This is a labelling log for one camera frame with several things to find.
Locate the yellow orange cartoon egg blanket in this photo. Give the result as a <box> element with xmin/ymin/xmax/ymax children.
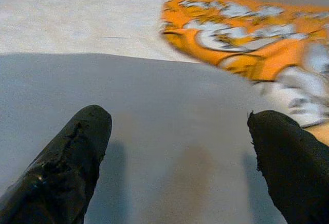
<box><xmin>160</xmin><ymin>0</ymin><xmax>329</xmax><ymax>147</ymax></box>

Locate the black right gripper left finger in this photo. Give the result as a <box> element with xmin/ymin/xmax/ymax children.
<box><xmin>0</xmin><ymin>105</ymin><xmax>113</xmax><ymax>224</ymax></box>

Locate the white quilted mattress pad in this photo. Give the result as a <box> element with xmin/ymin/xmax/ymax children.
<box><xmin>0</xmin><ymin>0</ymin><xmax>201</xmax><ymax>63</ymax></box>

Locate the plain grey cushion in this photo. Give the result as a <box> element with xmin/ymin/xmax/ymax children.
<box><xmin>0</xmin><ymin>53</ymin><xmax>288</xmax><ymax>224</ymax></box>

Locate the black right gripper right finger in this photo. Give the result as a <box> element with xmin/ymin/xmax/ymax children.
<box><xmin>246</xmin><ymin>109</ymin><xmax>329</xmax><ymax>224</ymax></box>

